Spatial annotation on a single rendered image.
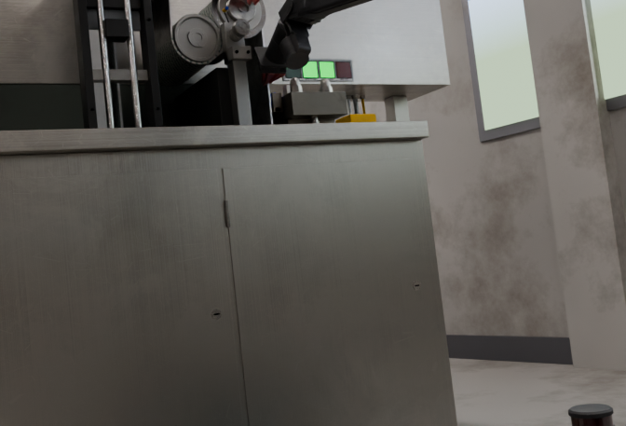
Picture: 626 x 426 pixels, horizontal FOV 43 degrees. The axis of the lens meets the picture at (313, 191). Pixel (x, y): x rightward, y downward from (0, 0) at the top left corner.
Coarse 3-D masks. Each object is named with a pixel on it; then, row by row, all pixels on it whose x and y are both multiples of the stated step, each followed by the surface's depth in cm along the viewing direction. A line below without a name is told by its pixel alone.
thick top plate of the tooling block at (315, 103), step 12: (288, 96) 201; (300, 96) 201; (312, 96) 202; (324, 96) 204; (336, 96) 206; (288, 108) 202; (300, 108) 200; (312, 108) 202; (324, 108) 204; (336, 108) 205; (276, 120) 208
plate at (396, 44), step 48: (0, 0) 205; (48, 0) 211; (192, 0) 230; (384, 0) 262; (432, 0) 271; (0, 48) 204; (48, 48) 209; (336, 48) 251; (384, 48) 259; (432, 48) 269; (384, 96) 278
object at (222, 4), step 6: (222, 0) 197; (222, 6) 197; (258, 6) 202; (222, 12) 197; (258, 12) 202; (222, 18) 197; (228, 18) 198; (258, 18) 201; (252, 24) 200; (222, 42) 207; (222, 48) 213
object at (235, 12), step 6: (228, 0) 197; (234, 0) 198; (240, 0) 198; (246, 0) 199; (228, 6) 197; (234, 6) 197; (240, 6) 198; (246, 6) 199; (252, 6) 200; (228, 12) 197; (234, 12) 197; (240, 12) 198; (246, 12) 199; (252, 12) 200; (234, 18) 197; (240, 18) 198; (246, 18) 198; (252, 18) 200
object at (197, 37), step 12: (180, 24) 192; (192, 24) 194; (204, 24) 195; (180, 36) 192; (192, 36) 193; (204, 36) 195; (216, 36) 196; (180, 48) 191; (192, 48) 193; (204, 48) 195; (216, 48) 196; (192, 60) 193; (204, 60) 194
